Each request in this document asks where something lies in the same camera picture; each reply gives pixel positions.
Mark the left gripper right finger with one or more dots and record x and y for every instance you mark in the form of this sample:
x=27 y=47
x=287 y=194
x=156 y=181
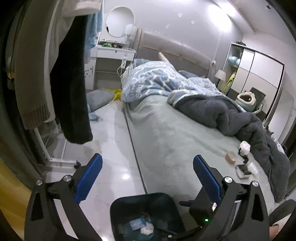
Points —
x=251 y=222

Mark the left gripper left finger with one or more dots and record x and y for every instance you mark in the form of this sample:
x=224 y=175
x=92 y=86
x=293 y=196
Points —
x=42 y=220

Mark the white tissue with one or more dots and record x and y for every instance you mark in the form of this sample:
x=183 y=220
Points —
x=147 y=230

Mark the blue plastic wrapper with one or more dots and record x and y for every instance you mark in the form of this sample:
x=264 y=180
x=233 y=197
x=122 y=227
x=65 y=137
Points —
x=137 y=224

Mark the dark teal trash bin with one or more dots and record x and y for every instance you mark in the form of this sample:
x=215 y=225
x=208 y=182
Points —
x=158 y=209

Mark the yellow curtain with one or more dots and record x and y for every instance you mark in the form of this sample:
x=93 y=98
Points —
x=14 y=200

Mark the white clothes rack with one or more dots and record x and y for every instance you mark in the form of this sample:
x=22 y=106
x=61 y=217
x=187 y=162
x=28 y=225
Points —
x=53 y=148

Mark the grey bed mattress sheet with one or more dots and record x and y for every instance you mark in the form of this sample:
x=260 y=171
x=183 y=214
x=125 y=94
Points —
x=165 y=142

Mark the white crumpled tissue ball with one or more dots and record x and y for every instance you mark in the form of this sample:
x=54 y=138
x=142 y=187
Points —
x=244 y=148

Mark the dark grey fleece blanket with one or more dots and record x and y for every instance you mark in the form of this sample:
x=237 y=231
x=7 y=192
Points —
x=223 y=114

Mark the plush slipper toy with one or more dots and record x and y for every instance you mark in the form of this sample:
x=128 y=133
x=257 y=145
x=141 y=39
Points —
x=247 y=101

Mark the grey floor cushion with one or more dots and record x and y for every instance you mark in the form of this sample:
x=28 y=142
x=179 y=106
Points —
x=98 y=98

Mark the bedside lamp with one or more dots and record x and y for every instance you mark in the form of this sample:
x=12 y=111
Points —
x=221 y=76

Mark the yellow cloth on floor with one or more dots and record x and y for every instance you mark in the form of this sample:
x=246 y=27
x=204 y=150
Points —
x=117 y=93

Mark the black hanging garment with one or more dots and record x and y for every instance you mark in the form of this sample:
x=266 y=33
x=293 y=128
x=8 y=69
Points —
x=68 y=85

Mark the blue white patterned duvet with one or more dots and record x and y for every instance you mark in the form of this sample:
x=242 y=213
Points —
x=161 y=78

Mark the white wardrobe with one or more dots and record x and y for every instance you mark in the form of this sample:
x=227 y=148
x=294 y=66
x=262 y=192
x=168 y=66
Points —
x=253 y=69

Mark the white vanity desk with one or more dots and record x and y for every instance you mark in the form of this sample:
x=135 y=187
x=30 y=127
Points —
x=106 y=66

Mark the grey padded headboard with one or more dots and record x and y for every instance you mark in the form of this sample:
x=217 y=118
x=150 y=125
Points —
x=181 y=56

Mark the beige knit sweater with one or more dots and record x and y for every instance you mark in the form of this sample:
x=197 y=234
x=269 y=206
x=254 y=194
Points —
x=44 y=27

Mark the light blue hanging garment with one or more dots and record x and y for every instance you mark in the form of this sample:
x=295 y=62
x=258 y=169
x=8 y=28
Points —
x=93 y=28

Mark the round wall mirror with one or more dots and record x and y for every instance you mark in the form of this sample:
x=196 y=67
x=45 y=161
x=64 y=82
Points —
x=117 y=20

